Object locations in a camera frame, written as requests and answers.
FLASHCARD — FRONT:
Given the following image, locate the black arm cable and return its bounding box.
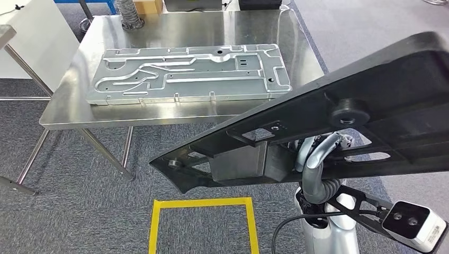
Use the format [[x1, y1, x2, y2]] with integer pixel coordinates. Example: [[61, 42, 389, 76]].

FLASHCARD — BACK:
[[271, 210, 384, 254]]

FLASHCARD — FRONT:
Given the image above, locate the white panel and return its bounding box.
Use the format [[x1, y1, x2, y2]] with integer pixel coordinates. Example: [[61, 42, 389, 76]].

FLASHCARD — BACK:
[[0, 0, 81, 93]]

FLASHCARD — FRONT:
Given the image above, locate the silver metal fixture plate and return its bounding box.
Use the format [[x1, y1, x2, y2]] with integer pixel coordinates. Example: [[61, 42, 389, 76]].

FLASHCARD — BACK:
[[86, 43, 293, 106]]

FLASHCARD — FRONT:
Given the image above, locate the stainless steel workbench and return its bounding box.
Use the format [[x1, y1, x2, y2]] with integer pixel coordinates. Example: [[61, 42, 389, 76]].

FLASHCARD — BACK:
[[0, 8, 326, 197]]

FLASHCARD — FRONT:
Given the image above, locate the grey ribbed hose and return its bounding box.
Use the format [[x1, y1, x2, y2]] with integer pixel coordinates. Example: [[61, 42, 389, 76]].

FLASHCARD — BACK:
[[115, 0, 146, 32]]

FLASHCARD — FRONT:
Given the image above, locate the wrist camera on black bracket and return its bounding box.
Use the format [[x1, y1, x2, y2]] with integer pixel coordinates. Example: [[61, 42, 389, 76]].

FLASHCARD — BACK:
[[328, 186, 449, 254]]

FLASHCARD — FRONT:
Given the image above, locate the black carry case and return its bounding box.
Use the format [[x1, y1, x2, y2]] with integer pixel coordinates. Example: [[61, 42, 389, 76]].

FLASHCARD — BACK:
[[238, 0, 283, 11]]

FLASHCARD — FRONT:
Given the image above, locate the black plastic plate frame part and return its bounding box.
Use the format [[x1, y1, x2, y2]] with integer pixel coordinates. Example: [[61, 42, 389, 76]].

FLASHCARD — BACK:
[[149, 31, 449, 195]]

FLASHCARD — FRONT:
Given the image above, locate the metal stanchion with round base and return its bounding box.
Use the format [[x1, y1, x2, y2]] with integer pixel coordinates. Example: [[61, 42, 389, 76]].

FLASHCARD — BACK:
[[77, 0, 95, 34]]

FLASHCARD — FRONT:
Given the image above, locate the blue metal shelf rack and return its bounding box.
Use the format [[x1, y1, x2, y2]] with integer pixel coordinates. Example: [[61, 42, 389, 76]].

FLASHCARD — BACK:
[[54, 0, 117, 15]]

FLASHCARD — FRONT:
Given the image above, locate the steel frame table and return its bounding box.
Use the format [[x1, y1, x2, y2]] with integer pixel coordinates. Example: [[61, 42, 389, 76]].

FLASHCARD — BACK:
[[0, 24, 53, 102]]

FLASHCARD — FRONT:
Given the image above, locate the grey laptop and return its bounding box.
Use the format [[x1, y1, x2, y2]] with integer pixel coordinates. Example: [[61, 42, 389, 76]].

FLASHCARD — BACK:
[[164, 0, 224, 12]]

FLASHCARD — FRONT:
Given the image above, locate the brown cardboard box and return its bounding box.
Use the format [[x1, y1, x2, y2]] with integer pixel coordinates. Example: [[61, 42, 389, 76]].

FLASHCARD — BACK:
[[133, 0, 164, 15]]

